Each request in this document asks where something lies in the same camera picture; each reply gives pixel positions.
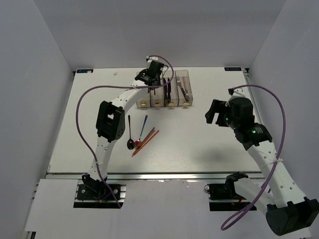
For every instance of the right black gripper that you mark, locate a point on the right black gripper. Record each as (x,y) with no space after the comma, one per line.
(219,107)

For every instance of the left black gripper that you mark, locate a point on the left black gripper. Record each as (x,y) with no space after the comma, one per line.
(159,84)

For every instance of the black knife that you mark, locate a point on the black knife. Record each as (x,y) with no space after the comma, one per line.
(166,89)

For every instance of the blue knife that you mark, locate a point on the blue knife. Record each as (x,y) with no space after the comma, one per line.
(169,90)

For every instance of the black handled fork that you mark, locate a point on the black handled fork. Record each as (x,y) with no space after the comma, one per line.
(181,88)

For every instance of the pink handled fork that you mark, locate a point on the pink handled fork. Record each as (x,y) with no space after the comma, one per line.
(187,87)

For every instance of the orange chopstick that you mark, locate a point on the orange chopstick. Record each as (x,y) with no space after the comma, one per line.
(155,133)
(149,137)

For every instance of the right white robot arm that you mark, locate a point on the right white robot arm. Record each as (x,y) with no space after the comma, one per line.
(286,208)

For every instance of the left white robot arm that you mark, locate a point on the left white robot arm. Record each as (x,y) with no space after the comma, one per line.
(110,125)

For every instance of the clear container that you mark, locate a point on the clear container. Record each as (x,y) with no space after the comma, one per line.
(182,102)
(174,92)
(158,99)
(144,102)

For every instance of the right xdof label sticker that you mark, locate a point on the right xdof label sticker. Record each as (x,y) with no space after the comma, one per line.
(232,69)

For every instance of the xdof label sticker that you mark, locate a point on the xdof label sticker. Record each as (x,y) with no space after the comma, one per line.
(232,69)
(84,71)

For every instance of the teal chopstick by spoon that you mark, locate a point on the teal chopstick by spoon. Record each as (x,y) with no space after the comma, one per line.
(140,143)

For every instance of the black spoon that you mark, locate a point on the black spoon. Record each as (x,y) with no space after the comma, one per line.
(130,142)

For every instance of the left xdof label sticker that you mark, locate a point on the left xdof label sticker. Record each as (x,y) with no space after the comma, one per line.
(84,71)

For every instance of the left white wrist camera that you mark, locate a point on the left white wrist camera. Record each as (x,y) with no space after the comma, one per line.
(151,58)

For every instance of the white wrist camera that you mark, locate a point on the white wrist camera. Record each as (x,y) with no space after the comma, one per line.
(151,58)
(236,93)

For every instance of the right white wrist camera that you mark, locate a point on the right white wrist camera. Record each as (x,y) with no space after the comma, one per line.
(236,93)

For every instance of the aluminium table front rail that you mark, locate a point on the aluminium table front rail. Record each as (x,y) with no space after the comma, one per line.
(158,176)

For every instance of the blue handled iridescent spoon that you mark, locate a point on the blue handled iridescent spoon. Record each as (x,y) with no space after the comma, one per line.
(138,142)

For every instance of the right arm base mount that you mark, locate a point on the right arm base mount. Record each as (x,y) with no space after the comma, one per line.
(222,196)

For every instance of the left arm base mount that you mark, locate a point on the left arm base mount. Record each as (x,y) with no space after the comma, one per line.
(95,194)

